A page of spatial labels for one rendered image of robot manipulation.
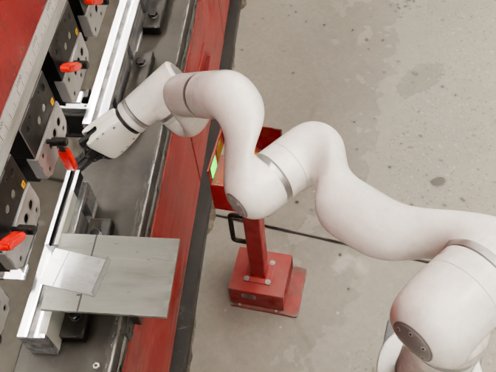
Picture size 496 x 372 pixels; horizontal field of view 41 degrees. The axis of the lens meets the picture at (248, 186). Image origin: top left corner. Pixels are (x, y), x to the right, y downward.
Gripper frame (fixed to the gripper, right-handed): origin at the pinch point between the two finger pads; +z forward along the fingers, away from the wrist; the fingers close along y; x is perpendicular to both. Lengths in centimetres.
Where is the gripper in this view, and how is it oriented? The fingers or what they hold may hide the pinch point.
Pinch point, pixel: (82, 161)
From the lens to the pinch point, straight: 159.1
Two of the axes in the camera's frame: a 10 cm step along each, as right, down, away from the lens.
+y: -5.1, -3.0, -8.0
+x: 4.1, 7.4, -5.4
